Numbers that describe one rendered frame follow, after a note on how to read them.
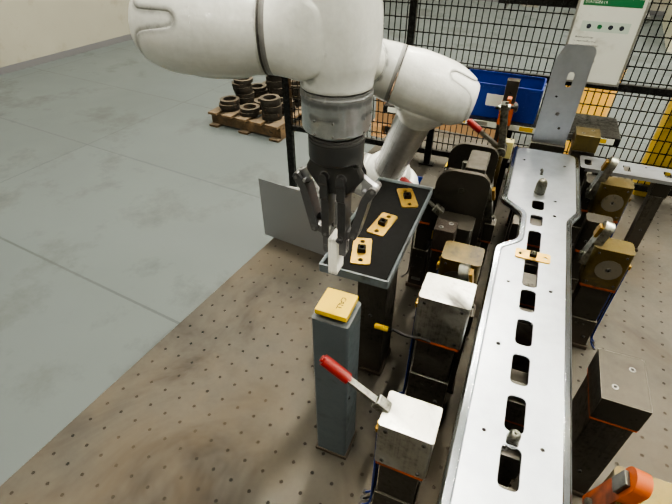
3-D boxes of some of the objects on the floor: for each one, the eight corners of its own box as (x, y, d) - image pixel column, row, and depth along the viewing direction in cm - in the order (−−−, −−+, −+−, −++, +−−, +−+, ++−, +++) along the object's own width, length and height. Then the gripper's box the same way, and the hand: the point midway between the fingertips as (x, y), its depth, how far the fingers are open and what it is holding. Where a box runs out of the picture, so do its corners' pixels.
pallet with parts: (205, 125, 431) (197, 78, 404) (280, 89, 513) (276, 48, 486) (276, 144, 397) (272, 95, 370) (343, 102, 479) (344, 59, 452)
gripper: (278, 132, 57) (289, 272, 72) (374, 149, 53) (365, 294, 68) (304, 112, 63) (309, 246, 78) (393, 126, 59) (381, 265, 74)
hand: (335, 252), depth 71 cm, fingers closed
